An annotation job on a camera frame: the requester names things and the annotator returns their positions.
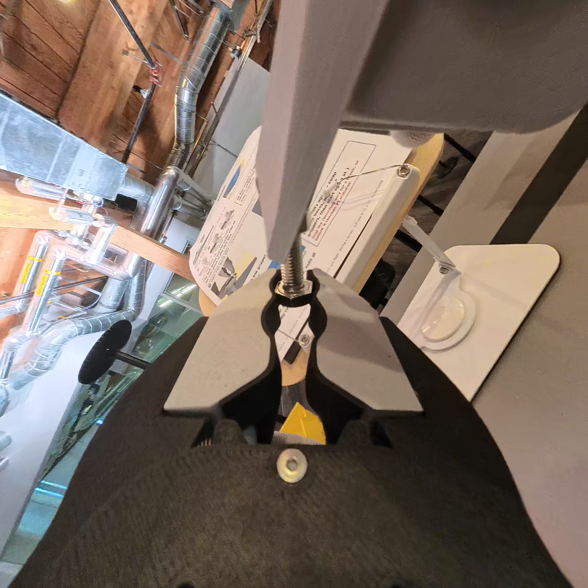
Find wooden ceiling beam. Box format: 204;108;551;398
0;177;196;282

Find rectangular silver duct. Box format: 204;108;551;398
0;89;130;204

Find wooden document stand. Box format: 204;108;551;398
188;125;562;401

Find silver insulated pipes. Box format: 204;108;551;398
0;165;184;414

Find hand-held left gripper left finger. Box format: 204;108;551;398
163;270;282;444

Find person's right hand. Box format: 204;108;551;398
390;130;435;149

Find yellow plastic bin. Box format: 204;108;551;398
279;402;328;445

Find steel hex bolt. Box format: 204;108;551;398
280;241;307;295

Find steel hex nut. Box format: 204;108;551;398
274;280;318;305

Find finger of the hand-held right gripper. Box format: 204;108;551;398
255;0;588;262

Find spiral silver duct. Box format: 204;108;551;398
168;0;232;172

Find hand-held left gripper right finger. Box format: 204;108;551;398
304;270;424;444

